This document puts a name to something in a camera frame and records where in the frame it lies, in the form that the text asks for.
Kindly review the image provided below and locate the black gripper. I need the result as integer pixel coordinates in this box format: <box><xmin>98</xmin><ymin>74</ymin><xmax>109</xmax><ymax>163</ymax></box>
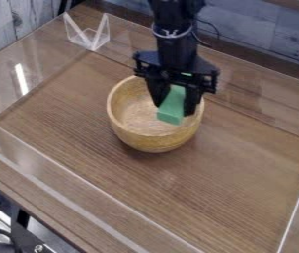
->
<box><xmin>133</xmin><ymin>28</ymin><xmax>220</xmax><ymax>116</ymax></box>

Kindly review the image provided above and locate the black metal table leg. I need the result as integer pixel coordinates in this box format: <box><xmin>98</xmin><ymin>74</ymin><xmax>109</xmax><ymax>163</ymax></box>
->
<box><xmin>10</xmin><ymin>208</ymin><xmax>56</xmax><ymax>253</ymax></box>

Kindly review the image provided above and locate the clear acrylic corner bracket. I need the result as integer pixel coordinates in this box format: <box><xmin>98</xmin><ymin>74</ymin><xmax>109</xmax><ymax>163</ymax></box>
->
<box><xmin>62</xmin><ymin>13</ymin><xmax>109</xmax><ymax>51</ymax></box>

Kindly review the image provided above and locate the clear acrylic enclosure wall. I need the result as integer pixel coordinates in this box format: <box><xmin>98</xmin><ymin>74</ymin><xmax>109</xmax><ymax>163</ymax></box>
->
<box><xmin>0</xmin><ymin>4</ymin><xmax>299</xmax><ymax>253</ymax></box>

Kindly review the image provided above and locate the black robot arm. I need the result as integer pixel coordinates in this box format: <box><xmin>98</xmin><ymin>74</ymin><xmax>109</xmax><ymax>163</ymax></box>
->
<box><xmin>133</xmin><ymin>0</ymin><xmax>220</xmax><ymax>117</ymax></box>

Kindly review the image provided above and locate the light wooden bowl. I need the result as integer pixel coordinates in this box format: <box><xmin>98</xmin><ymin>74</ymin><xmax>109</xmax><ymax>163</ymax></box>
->
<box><xmin>106</xmin><ymin>76</ymin><xmax>204</xmax><ymax>153</ymax></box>

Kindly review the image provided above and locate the green rectangular stick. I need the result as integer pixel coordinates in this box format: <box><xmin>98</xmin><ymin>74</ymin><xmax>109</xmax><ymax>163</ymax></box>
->
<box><xmin>156</xmin><ymin>84</ymin><xmax>185</xmax><ymax>126</ymax></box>

